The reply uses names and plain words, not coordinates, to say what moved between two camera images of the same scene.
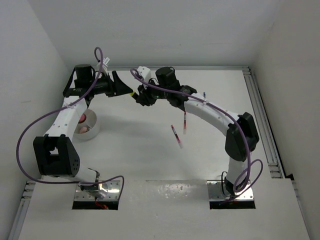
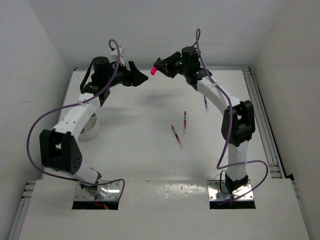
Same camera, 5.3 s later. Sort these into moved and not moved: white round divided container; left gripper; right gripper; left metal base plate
Moved: left gripper; right gripper
Not moved: left metal base plate; white round divided container
